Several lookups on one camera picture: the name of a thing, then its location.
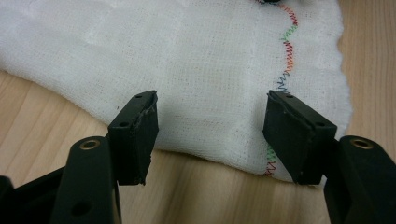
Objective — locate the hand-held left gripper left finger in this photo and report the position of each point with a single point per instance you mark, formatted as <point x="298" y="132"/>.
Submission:
<point x="137" y="137"/>

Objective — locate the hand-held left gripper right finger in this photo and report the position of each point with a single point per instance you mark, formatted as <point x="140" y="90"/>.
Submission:
<point x="295" y="137"/>

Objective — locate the white cloth with stitched edge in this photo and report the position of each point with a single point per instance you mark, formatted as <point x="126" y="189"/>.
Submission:
<point x="199" y="62"/>

